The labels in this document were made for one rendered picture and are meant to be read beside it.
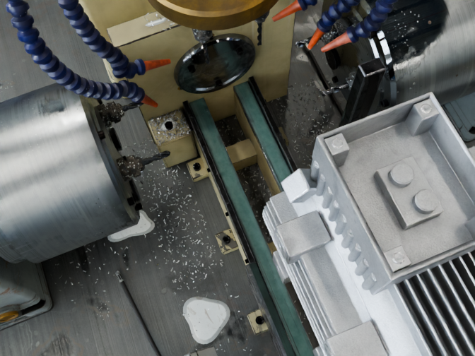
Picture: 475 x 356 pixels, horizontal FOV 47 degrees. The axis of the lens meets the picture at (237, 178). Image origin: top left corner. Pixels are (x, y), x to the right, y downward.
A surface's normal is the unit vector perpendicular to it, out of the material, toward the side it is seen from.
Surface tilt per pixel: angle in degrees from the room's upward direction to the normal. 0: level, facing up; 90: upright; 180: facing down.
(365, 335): 1
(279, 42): 90
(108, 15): 90
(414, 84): 58
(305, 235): 1
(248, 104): 0
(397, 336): 35
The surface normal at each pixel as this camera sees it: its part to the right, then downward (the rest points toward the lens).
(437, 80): 0.33, 0.64
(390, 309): -0.52, -0.12
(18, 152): 0.03, -0.21
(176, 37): 0.37, 0.86
